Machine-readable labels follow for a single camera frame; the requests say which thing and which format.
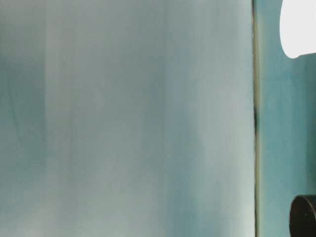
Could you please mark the white paper cup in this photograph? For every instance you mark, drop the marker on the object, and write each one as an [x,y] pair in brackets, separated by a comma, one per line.
[298,27]

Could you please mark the blue-green table cloth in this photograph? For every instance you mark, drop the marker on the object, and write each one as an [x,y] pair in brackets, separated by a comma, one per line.
[276,128]

